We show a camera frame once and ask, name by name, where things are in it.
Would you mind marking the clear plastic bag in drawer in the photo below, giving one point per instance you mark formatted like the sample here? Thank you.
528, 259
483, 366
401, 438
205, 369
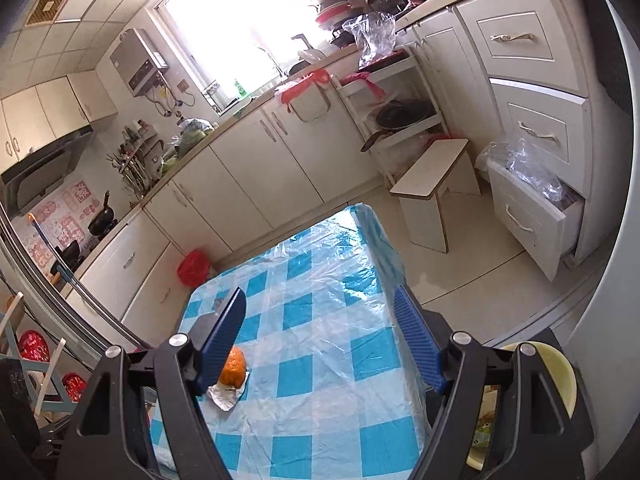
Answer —
520, 159

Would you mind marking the gas water heater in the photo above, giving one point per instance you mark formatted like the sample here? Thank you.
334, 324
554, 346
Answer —
139, 63

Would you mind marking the blue checkered plastic tablecloth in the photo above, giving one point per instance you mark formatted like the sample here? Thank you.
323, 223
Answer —
331, 391

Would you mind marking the white wooden step stool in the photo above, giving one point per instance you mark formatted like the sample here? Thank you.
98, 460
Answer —
445, 166

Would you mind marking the orange peel large piece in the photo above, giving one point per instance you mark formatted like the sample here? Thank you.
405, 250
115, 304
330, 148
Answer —
233, 373

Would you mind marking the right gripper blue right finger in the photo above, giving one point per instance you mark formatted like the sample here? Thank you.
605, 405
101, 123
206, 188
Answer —
426, 335

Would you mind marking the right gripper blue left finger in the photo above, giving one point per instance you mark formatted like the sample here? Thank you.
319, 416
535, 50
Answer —
213, 336

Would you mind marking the black wok on stove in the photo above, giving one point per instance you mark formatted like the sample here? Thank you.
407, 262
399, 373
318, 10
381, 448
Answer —
104, 220

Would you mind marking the black frying pan on rack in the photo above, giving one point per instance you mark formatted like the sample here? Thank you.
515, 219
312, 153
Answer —
397, 115

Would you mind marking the clear plastic bag on rack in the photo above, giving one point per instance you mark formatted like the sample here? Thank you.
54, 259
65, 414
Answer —
374, 34

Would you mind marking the white napkin under peel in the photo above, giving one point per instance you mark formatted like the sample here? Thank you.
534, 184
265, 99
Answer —
226, 397

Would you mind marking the yellow plastic bucket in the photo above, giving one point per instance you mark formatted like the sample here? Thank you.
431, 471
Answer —
565, 382

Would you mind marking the red lined small trash bin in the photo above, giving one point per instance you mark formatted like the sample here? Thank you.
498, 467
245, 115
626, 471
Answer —
195, 269

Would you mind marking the black range hood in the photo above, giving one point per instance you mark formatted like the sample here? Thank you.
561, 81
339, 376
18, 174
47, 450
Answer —
41, 172

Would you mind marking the hanging red lined door bin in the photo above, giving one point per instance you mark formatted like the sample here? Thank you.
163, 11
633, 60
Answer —
306, 97

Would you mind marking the white tiered storage rack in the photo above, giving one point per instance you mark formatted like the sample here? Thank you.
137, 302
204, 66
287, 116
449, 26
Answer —
397, 77

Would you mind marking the mop handle pole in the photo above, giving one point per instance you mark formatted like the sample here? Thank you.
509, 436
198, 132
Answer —
85, 293

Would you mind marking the open white drawer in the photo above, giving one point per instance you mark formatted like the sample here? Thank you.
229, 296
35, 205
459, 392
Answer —
547, 232

